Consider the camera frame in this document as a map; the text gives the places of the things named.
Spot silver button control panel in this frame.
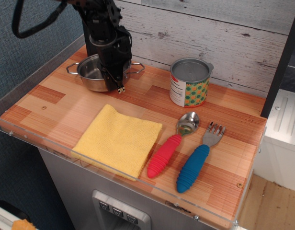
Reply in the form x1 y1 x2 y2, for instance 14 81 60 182
92 190 151 230

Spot black vertical post left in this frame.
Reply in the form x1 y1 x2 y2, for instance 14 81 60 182
78 9 98 56

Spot blue handled fork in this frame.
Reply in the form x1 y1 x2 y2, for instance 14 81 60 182
176 122 226 193

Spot yellow dish towel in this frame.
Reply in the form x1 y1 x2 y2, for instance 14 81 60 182
71 104 162 181

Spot small stainless steel pot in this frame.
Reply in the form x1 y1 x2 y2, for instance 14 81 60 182
66 54 145 92

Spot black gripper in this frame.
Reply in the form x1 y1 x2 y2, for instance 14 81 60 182
89 26 132 93

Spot black vertical post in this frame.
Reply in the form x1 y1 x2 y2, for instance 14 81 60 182
260 18 295 118
78 9 98 56

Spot toy food can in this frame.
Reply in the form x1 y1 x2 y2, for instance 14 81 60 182
170 57 214 108

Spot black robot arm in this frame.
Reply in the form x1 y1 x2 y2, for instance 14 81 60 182
63 0 132 93

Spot red handled spoon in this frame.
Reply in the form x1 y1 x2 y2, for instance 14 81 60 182
147 112 200 178

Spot black vertical post right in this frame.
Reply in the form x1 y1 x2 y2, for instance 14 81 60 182
260 18 295 118

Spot orange object bottom left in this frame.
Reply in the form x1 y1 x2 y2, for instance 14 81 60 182
11 219 36 230

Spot black braided cable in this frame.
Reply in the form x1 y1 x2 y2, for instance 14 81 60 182
12 0 67 39

